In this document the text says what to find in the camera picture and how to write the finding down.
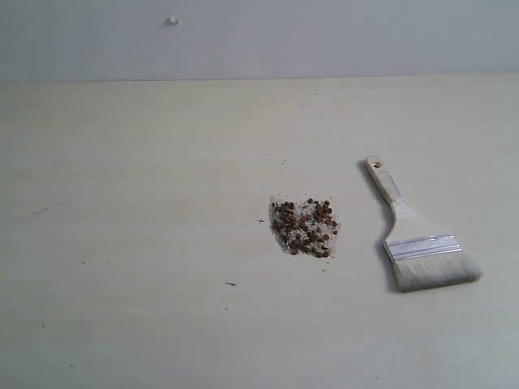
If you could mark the white paint brush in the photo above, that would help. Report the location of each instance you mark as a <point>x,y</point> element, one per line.
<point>422,254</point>

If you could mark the small white wall plug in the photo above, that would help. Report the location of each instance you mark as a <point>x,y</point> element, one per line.
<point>172,21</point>

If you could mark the pile of rice and beans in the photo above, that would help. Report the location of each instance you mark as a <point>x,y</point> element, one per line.
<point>308,227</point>

